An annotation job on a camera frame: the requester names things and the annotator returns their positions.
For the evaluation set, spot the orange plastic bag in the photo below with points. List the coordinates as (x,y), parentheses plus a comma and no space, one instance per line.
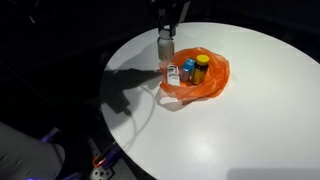
(213,80)

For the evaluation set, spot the yellow cap dark bottle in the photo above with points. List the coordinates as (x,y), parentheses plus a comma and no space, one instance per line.
(199,70)

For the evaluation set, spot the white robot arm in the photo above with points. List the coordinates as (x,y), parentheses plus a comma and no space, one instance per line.
(25,153)

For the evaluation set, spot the blue medicine box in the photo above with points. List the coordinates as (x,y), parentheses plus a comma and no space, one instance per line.
(187,68)

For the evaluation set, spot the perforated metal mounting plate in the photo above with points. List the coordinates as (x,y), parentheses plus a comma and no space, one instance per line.
(100,166)

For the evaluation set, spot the white barcode label bottle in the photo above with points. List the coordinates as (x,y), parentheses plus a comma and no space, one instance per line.
(172,75)

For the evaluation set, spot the white cap medicine bottle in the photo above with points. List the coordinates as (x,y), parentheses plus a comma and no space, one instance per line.
(165,46)

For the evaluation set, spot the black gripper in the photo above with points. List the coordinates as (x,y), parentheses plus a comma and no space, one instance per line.
(171,10)

